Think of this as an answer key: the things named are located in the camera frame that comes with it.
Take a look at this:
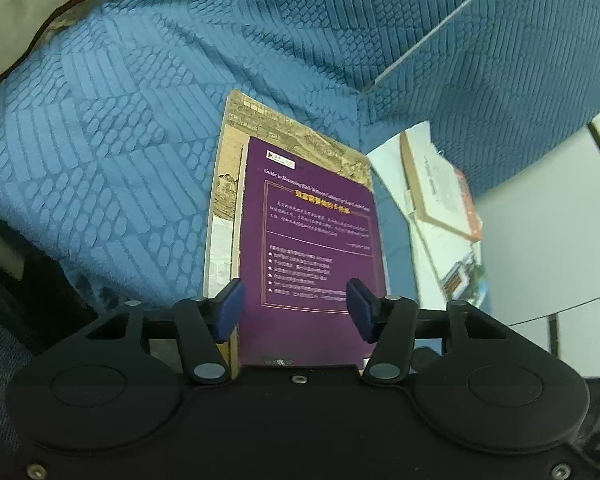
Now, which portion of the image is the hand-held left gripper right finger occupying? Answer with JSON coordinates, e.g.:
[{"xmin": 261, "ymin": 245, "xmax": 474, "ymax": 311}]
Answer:
[{"xmin": 346, "ymin": 278, "xmax": 512, "ymax": 387}]

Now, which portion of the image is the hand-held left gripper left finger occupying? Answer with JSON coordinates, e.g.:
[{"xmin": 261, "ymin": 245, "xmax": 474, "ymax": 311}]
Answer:
[{"xmin": 84, "ymin": 278, "xmax": 247, "ymax": 387}]

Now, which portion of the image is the purple book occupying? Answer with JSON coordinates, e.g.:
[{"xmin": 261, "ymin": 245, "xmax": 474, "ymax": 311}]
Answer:
[{"xmin": 237, "ymin": 135, "xmax": 389, "ymax": 367}]

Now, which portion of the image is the brown landscape painting book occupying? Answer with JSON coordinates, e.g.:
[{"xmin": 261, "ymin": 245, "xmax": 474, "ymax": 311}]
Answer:
[{"xmin": 202, "ymin": 89, "xmax": 374, "ymax": 382}]

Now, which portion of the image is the white booklet with photo cover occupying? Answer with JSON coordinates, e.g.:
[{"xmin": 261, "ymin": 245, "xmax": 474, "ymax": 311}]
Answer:
[{"xmin": 409, "ymin": 209, "xmax": 494, "ymax": 322}]

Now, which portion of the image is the cream book with orange band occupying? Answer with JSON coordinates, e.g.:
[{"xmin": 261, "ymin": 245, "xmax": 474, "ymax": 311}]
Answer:
[{"xmin": 399, "ymin": 129, "xmax": 484, "ymax": 243}]

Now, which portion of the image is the white paper sheet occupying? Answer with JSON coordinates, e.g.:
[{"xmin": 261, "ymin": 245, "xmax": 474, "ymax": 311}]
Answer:
[{"xmin": 367, "ymin": 120, "xmax": 432, "ymax": 222}]

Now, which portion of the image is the blue textured sofa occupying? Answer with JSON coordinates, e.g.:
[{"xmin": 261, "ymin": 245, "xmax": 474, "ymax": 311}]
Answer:
[{"xmin": 0, "ymin": 0, "xmax": 600, "ymax": 313}]

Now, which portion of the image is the red black white striped blanket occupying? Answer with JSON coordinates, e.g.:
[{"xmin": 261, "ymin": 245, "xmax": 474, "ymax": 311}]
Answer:
[{"xmin": 0, "ymin": 0, "xmax": 129, "ymax": 357}]

